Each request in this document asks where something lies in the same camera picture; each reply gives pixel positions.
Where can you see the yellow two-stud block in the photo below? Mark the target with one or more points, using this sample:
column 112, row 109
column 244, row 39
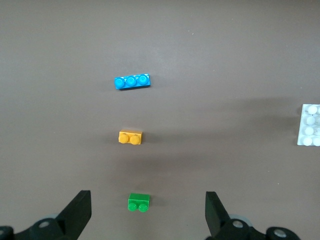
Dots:
column 131, row 138

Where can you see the green two-stud block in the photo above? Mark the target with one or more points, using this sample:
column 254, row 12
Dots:
column 138, row 201

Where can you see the blue three-stud block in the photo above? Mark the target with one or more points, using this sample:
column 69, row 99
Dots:
column 132, row 82

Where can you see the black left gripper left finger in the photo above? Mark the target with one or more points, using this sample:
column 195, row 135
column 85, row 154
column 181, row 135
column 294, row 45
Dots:
column 76, row 216

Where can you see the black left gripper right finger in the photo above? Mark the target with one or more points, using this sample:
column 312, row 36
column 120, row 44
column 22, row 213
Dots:
column 215, row 218

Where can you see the brown table cover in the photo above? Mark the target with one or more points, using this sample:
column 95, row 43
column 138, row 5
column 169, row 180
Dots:
column 200, row 50

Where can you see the white studded base plate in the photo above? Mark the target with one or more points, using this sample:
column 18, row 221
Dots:
column 310, row 125

